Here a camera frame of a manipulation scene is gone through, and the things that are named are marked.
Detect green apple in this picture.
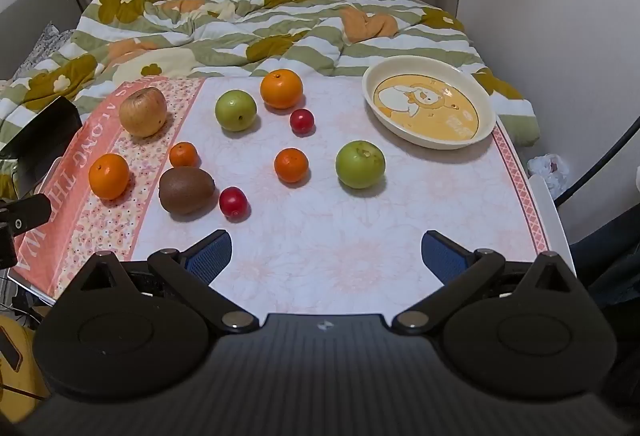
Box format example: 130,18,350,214
215,89,258,133
335,140,387,190

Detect brown kiwi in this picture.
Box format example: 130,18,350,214
159,167,216,216

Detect yellow brown apple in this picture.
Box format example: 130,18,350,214
119,87,168,138

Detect white plastic bag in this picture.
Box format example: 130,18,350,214
527,154,571,197

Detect yellow bag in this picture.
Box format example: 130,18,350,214
0,313,51,402

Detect black cable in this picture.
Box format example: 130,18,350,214
552,113,640,207

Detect green striped flower blanket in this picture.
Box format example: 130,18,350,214
0,0,543,197

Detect cream cartoon print bowl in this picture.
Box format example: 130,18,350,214
362,55,497,151

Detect grey patterned pillow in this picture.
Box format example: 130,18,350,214
15,21,76,72

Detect red cherry tomato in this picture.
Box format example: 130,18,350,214
219,187,249,220
290,109,315,135

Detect dark cloth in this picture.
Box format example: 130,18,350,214
565,206,640,317

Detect large orange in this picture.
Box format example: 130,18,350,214
88,153,130,200
260,69,304,110

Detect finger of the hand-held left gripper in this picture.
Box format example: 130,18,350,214
0,193,53,269

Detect small mandarin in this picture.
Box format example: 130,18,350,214
274,148,309,184
169,141,200,168

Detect pink floral tablecloth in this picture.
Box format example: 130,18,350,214
7,73,556,307

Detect grey upholstered headboard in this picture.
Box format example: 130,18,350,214
0,0,83,82

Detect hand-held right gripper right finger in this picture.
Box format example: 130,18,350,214
390,230,576,335

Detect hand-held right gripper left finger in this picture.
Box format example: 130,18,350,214
80,230,261,334

